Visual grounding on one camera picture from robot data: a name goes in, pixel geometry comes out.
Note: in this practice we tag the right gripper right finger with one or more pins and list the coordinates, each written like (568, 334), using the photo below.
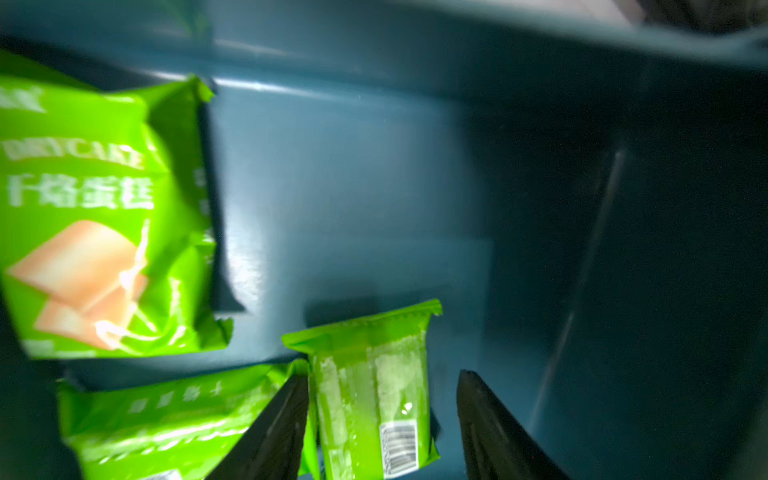
(495, 444)

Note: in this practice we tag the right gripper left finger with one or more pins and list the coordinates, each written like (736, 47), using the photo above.
(271, 447)

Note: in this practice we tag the green cookie packet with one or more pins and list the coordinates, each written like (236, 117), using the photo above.
(107, 243)
(179, 429)

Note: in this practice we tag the green cookie packet barcode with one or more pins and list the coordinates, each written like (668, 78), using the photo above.
(369, 381)

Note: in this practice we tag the teal drawer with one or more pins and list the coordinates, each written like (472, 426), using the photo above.
(588, 202)

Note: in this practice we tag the green cookie packet front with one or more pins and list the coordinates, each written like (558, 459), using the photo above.
(107, 243)

